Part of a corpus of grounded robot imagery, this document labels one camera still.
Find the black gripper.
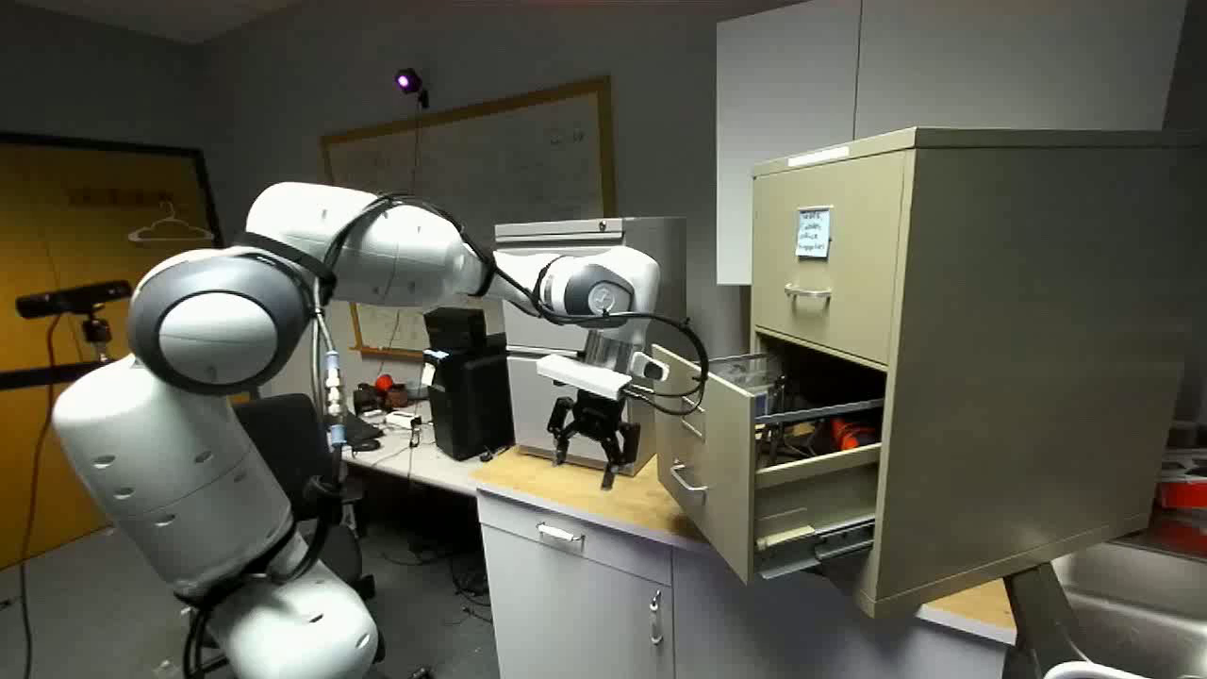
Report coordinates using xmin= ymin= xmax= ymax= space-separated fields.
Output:
xmin=547 ymin=389 xmax=644 ymax=495

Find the beige drawer with handle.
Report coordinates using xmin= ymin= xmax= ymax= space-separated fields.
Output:
xmin=652 ymin=342 xmax=890 ymax=590

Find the grey base cabinet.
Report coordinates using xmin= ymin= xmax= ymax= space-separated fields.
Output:
xmin=473 ymin=487 xmax=1011 ymax=679

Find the beige drawer with label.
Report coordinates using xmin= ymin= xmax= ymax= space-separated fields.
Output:
xmin=747 ymin=146 xmax=920 ymax=373

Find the beige metal file cabinet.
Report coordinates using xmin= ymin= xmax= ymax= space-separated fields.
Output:
xmin=747 ymin=123 xmax=1193 ymax=621

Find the black box appliance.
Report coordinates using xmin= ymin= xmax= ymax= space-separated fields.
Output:
xmin=420 ymin=304 xmax=518 ymax=463

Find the small red tool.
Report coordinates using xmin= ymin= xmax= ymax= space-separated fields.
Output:
xmin=826 ymin=414 xmax=880 ymax=458

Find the black office chair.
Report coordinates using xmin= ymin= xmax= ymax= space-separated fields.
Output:
xmin=233 ymin=389 xmax=377 ymax=596

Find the wood framed whiteboard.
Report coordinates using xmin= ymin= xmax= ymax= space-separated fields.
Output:
xmin=317 ymin=77 xmax=621 ymax=368

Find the webcam with purple light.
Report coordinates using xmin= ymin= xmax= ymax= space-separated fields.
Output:
xmin=392 ymin=65 xmax=434 ymax=112

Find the steel sink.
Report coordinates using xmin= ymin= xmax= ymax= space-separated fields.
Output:
xmin=1049 ymin=531 xmax=1207 ymax=679

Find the yellow board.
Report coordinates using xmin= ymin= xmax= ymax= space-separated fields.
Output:
xmin=0 ymin=128 xmax=228 ymax=573

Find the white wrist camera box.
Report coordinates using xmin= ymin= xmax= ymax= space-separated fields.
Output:
xmin=532 ymin=352 xmax=671 ymax=405

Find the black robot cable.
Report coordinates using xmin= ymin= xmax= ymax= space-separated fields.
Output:
xmin=479 ymin=239 xmax=718 ymax=421

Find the wire coat hanger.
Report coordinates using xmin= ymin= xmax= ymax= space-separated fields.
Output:
xmin=119 ymin=202 xmax=219 ymax=251

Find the white wall cabinet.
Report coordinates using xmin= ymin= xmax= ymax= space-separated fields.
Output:
xmin=712 ymin=0 xmax=1193 ymax=289

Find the black bar camera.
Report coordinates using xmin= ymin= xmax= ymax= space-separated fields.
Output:
xmin=11 ymin=277 xmax=136 ymax=319

